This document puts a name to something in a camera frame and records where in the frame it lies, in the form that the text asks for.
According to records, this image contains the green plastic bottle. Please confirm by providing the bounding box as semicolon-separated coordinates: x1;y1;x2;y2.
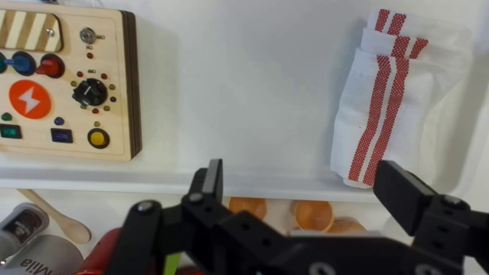
161;250;183;275

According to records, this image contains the wooden spoon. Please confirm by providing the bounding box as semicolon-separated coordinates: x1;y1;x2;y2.
16;188;93;244

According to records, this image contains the wooden busy board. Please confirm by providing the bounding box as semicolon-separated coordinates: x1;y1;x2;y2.
0;0;143;162

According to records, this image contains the white handled jug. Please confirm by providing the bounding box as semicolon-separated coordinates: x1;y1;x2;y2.
9;234;85;275

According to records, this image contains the red mug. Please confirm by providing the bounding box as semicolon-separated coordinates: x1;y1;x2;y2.
74;228;154;275

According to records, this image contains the small white red-striped towel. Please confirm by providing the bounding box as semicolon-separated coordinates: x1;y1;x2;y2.
328;6;478;189

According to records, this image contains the orange toy food piece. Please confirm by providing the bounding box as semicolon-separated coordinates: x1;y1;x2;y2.
288;199;334;234
227;197;267;221
326;217;368;235

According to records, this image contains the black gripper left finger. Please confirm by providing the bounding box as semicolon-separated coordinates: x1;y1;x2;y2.
105;157;287;275

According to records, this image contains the small grey shaker jar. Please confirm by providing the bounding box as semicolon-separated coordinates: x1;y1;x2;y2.
0;202;50;266

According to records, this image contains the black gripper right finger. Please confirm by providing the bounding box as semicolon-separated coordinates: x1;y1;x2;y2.
372;159;489;275

